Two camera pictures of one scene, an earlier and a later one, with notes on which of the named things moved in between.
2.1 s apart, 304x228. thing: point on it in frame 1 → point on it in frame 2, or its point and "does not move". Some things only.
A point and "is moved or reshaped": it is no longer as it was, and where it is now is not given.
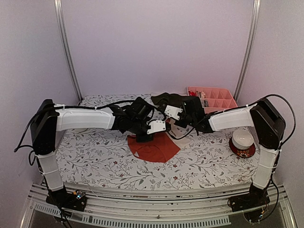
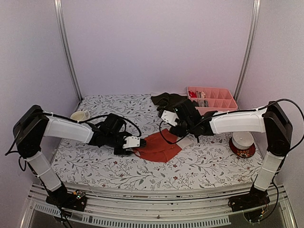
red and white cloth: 164,146 is moved or reshaped
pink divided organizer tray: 213,99 does not move
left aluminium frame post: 58,6 does not move
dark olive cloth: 163,99 does not move
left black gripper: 141,139 → 123,152
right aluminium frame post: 250,50 does not move
